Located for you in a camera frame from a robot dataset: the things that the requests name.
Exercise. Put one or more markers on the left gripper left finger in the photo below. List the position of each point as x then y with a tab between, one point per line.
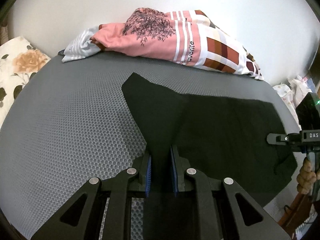
100	208

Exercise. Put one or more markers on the white dotted cloth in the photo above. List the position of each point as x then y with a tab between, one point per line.
294	91

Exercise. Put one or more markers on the pink checked folded blanket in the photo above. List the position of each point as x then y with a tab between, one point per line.
186	37

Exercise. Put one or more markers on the grey mesh mattress topper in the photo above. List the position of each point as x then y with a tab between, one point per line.
71	122

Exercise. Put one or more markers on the right hand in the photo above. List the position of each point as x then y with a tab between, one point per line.
306	177

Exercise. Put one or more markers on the white orange floral pillow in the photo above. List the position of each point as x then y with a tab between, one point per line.
20	61

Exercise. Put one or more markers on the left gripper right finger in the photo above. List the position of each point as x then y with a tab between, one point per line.
220	209

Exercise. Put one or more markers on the white grey striped cloth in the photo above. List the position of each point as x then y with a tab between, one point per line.
81	47

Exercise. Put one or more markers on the black pants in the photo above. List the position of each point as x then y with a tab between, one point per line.
219	136

